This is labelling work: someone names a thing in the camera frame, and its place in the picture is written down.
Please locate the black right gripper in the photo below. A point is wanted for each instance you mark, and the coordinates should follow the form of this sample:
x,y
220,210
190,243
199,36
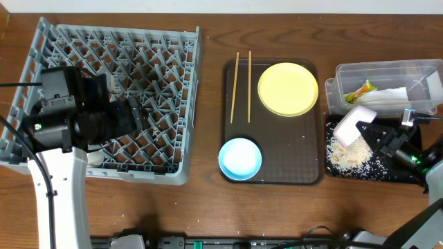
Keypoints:
x,y
390,135

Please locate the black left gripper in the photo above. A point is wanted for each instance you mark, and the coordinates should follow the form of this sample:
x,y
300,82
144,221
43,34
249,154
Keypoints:
x,y
124,124

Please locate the pile of rice scraps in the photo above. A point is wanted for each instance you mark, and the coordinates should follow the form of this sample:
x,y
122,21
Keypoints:
x,y
355,161

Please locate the pink white bowl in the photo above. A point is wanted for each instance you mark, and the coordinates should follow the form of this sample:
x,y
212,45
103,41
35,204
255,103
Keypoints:
x,y
346,131

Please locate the white napkin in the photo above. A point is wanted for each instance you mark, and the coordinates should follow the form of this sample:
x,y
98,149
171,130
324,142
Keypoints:
x,y
397,97

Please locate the yellow green snack wrapper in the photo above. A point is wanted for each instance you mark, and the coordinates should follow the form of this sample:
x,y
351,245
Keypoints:
x,y
359,93

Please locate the white cup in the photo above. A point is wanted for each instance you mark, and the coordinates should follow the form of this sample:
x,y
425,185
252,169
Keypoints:
x,y
95,159

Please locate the light blue bowl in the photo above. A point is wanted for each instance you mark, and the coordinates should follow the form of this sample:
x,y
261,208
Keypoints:
x,y
240,159

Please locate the wooden chopstick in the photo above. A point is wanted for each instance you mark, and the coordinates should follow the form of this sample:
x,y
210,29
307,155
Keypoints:
x,y
234,87
249,85

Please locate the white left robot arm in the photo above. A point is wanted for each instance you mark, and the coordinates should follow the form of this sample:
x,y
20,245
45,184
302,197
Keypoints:
x,y
75,118

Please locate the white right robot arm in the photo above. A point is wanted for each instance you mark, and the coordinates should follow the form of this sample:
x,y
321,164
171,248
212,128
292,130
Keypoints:
x,y
425,229

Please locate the black waste tray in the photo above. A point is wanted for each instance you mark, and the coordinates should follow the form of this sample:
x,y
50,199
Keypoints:
x,y
393,175

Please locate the clear plastic waste bin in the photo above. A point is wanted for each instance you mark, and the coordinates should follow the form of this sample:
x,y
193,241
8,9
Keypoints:
x,y
421,77

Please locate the grey plastic dish rack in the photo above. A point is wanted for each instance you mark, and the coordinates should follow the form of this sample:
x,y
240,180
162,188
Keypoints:
x,y
160,69

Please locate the yellow plate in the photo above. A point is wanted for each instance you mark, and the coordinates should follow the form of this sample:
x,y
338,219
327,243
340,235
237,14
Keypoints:
x,y
288,89

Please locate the dark brown serving tray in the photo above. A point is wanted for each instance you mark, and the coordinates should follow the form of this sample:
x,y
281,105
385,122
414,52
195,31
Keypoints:
x,y
292,147

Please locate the black equipment strip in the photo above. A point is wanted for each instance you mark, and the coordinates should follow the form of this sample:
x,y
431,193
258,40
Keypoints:
x,y
181,241

